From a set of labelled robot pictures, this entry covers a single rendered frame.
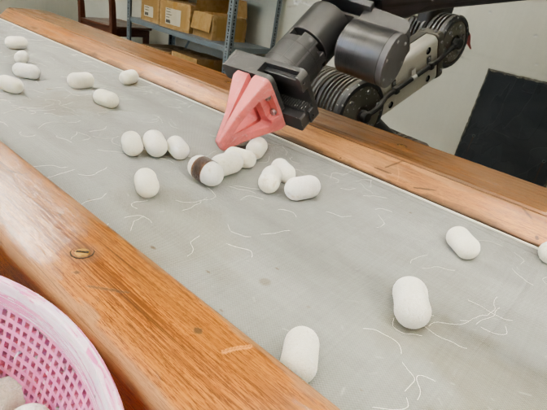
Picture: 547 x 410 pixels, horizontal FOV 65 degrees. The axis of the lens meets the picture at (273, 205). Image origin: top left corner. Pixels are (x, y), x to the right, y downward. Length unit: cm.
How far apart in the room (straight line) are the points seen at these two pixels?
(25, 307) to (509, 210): 40
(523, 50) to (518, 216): 196
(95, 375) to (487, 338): 22
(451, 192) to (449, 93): 202
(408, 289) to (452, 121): 223
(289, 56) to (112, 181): 22
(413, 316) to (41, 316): 19
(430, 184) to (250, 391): 34
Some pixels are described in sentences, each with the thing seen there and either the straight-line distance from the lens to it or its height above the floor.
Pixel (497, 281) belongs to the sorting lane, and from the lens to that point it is 37.
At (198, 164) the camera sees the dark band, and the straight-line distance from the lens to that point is 38.
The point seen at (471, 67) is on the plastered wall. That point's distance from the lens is 245.
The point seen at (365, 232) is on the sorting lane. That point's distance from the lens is 36.
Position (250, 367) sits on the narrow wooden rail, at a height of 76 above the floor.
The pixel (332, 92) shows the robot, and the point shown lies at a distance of 79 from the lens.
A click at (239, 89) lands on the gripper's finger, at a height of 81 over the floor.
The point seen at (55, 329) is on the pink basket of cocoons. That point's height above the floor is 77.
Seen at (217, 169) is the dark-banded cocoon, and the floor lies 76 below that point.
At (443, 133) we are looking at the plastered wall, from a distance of 250.
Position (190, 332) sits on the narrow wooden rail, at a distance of 20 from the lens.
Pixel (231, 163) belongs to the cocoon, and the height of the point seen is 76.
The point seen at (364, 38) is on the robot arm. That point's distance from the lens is 48.
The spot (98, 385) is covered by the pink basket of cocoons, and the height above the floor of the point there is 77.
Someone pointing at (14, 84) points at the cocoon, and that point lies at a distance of 61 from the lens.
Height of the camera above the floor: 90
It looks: 26 degrees down
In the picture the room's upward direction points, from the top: 11 degrees clockwise
